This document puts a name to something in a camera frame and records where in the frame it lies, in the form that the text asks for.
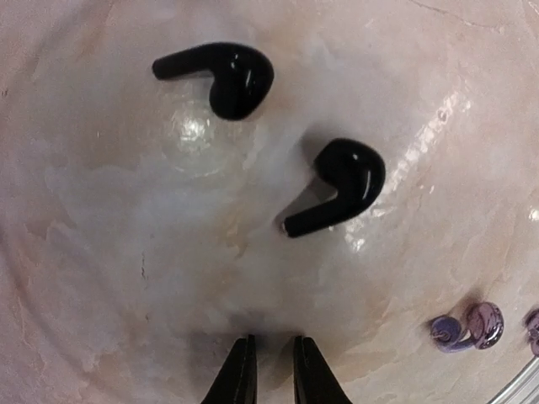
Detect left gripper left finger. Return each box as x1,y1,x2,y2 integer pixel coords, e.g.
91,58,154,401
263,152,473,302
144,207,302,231
201,335,257,404

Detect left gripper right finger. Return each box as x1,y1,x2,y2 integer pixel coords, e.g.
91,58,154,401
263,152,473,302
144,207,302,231
293,336,350,404

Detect black earbud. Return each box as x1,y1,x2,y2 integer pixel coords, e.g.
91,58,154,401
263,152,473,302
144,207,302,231
152,42,275,121
282,138,386,238

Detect purple earbud upper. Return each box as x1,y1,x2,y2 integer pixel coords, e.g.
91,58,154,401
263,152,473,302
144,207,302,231
430,301,504,354

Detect purple earbud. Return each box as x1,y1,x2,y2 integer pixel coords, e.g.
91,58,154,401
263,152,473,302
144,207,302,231
525,309,539,357
430,301,504,354

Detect purple earbud lower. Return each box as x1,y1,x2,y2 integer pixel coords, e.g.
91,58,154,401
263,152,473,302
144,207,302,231
525,309,539,357

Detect front aluminium rail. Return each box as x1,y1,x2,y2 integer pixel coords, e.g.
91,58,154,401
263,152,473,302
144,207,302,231
488,358,539,404

